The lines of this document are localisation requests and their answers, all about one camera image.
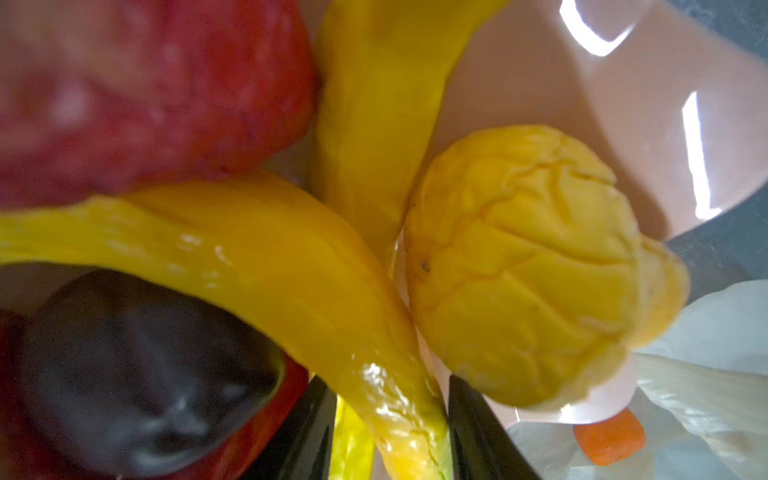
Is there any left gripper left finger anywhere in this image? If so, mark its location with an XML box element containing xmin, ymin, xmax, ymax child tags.
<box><xmin>241</xmin><ymin>376</ymin><xmax>337</xmax><ymax>480</ymax></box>

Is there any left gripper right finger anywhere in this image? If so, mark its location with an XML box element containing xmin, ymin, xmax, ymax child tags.
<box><xmin>448</xmin><ymin>375</ymin><xmax>540</xmax><ymax>480</ymax></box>

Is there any orange fruit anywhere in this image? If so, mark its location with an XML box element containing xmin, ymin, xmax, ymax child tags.
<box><xmin>573</xmin><ymin>408</ymin><xmax>646</xmax><ymax>466</ymax></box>

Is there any yellow pear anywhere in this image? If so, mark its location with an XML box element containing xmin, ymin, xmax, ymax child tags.
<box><xmin>404</xmin><ymin>125</ymin><xmax>690</xmax><ymax>410</ymax></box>

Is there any long yellow banana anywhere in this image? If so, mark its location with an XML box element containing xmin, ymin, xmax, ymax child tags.
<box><xmin>1</xmin><ymin>169</ymin><xmax>453</xmax><ymax>479</ymax></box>

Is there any banana print plastic bag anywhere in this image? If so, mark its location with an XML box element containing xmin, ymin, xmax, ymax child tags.
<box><xmin>508</xmin><ymin>280</ymin><xmax>767</xmax><ymax>479</ymax></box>

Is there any small yellow green banana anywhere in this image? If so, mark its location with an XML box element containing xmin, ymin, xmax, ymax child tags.
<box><xmin>329</xmin><ymin>396</ymin><xmax>375</xmax><ymax>480</ymax></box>

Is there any dark plum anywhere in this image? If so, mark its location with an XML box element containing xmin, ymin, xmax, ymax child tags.
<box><xmin>16</xmin><ymin>270</ymin><xmax>287</xmax><ymax>479</ymax></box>

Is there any red apple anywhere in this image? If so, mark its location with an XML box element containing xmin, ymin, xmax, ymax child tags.
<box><xmin>1</xmin><ymin>311</ymin><xmax>308</xmax><ymax>479</ymax></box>

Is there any pink fruit plate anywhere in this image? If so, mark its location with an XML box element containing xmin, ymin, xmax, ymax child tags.
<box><xmin>263</xmin><ymin>0</ymin><xmax>768</xmax><ymax>426</ymax></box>

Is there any small yellow banana top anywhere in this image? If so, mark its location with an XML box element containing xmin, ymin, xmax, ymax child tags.
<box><xmin>310</xmin><ymin>1</ymin><xmax>504</xmax><ymax>265</ymax></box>

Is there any red strawberry top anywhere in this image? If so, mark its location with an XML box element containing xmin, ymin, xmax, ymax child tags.
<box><xmin>1</xmin><ymin>1</ymin><xmax>317</xmax><ymax>210</ymax></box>

